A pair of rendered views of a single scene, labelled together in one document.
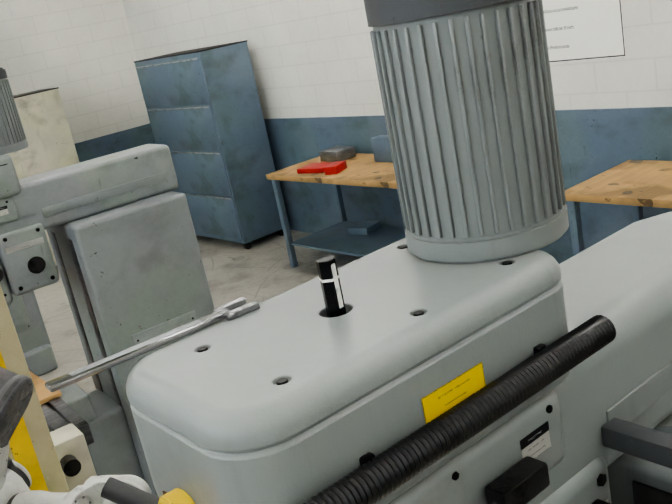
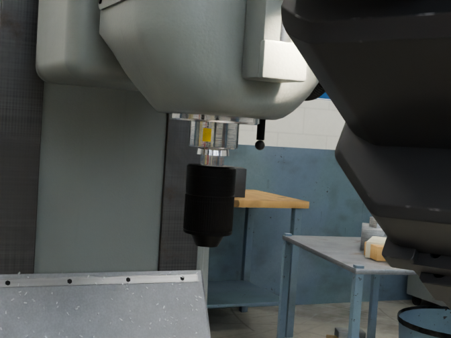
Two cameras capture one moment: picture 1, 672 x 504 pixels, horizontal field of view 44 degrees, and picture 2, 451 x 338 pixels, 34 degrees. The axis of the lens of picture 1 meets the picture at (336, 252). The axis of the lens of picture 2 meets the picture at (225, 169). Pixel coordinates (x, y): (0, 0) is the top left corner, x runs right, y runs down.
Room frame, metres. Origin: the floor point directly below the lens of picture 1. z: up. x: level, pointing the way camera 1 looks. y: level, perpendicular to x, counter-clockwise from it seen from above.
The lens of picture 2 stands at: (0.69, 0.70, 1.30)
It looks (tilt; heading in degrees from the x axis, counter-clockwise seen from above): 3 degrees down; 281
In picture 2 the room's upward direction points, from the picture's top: 4 degrees clockwise
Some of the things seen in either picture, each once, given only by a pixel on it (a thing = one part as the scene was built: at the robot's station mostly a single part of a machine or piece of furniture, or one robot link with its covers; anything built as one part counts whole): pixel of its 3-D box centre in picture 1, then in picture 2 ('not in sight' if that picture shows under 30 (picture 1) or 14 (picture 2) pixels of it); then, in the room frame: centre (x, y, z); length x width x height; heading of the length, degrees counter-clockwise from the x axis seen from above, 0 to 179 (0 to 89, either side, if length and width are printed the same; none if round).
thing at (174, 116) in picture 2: not in sight; (215, 118); (0.84, 0.01, 1.31); 0.09 x 0.09 x 0.01
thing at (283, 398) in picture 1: (359, 370); not in sight; (0.84, 0.00, 1.81); 0.47 x 0.26 x 0.16; 126
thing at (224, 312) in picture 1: (156, 341); not in sight; (0.84, 0.21, 1.89); 0.24 x 0.04 x 0.01; 123
